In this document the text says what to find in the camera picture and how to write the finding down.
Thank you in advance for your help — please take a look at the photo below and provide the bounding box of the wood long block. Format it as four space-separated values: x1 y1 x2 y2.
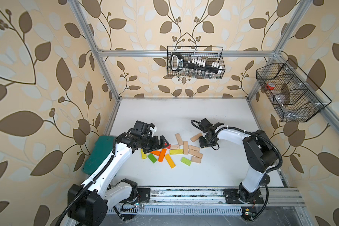
190 133 202 143
175 133 183 146
188 149 203 159

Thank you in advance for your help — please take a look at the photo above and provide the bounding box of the wood long block vertical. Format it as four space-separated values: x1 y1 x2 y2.
183 141 188 155

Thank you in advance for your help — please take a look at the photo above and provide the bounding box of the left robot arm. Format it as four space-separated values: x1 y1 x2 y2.
56 121 170 226

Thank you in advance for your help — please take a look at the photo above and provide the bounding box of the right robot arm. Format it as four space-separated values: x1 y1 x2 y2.
191 118 283 221

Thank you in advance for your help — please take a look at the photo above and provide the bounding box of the wood block beside red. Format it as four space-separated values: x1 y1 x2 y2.
170 145 180 150

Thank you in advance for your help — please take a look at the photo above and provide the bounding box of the orange long block flat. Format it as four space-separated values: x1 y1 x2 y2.
151 150 161 156

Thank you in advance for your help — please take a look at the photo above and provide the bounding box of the yellow long block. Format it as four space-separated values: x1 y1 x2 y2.
141 149 147 159

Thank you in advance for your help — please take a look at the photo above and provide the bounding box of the wood small block upper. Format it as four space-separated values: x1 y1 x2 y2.
188 145 201 152

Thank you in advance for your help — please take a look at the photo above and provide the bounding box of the dark green block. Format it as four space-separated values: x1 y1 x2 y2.
148 153 157 163

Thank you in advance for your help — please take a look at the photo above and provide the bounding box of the yellow-green long block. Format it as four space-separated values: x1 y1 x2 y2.
169 149 184 155

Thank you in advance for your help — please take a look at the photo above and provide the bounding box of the amber yellow block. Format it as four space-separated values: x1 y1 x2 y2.
165 154 176 169

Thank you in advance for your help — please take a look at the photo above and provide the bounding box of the wood small block lowest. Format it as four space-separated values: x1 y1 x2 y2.
191 156 202 164

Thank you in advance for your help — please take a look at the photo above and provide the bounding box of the light green small block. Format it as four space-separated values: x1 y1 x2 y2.
181 157 192 166

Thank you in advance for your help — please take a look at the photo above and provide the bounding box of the red cup in basket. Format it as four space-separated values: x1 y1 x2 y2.
265 82 276 90

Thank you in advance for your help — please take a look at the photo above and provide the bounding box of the black socket tool set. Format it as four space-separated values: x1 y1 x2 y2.
167 52 226 75

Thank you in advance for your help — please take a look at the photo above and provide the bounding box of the back wire basket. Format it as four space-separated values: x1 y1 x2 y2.
167 45 226 80

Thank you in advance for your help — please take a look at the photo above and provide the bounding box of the side wire basket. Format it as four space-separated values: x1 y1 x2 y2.
256 58 332 122

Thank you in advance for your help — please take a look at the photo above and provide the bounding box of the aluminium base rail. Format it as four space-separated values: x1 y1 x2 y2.
116 186 305 216

